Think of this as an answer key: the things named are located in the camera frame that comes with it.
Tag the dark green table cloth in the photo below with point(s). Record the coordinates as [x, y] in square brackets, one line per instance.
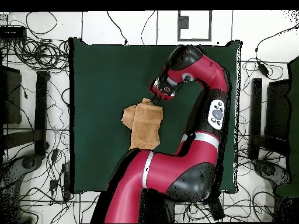
[105, 70]

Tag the dark grey square plate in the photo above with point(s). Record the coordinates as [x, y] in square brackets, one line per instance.
[184, 22]

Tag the large black box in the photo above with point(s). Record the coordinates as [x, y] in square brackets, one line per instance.
[278, 109]
[11, 98]

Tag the dark green draped cloth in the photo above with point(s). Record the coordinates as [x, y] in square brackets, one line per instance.
[294, 105]

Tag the black power strip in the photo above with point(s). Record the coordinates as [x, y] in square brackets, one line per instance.
[217, 208]

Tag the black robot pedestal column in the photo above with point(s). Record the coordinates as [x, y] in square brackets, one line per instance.
[154, 207]

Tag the black power adapter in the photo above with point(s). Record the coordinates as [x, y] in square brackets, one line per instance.
[263, 69]

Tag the dark stand base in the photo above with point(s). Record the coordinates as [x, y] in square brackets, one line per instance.
[28, 162]
[271, 171]

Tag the small black plug adapter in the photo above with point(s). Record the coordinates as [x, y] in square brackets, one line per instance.
[53, 185]

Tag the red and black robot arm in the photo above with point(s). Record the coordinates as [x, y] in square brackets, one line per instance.
[172, 172]

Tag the flat black device box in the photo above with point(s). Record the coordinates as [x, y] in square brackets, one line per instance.
[11, 32]

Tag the tan terry towel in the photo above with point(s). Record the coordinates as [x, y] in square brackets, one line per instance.
[144, 126]

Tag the long black bar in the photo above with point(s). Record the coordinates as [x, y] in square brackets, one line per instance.
[41, 112]
[256, 107]

